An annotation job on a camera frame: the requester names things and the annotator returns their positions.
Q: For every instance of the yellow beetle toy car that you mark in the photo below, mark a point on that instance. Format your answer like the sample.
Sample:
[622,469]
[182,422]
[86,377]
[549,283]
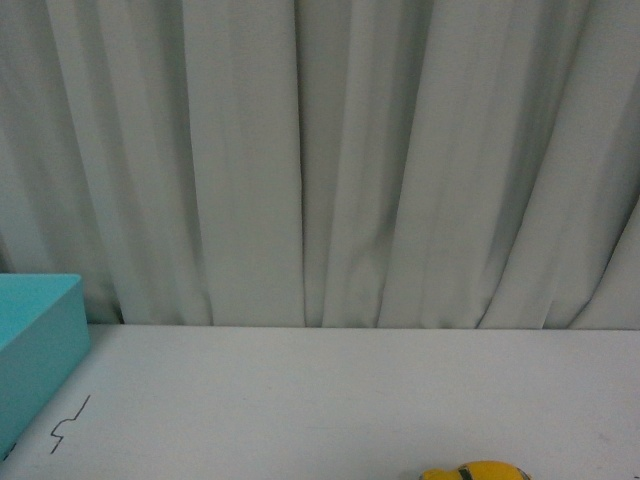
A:
[478,470]

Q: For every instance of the grey pleated curtain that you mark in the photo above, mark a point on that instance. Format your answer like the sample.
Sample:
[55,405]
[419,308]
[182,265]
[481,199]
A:
[392,164]

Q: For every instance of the turquoise plastic storage bin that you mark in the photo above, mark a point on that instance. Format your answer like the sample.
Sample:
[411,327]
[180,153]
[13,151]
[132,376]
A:
[44,336]

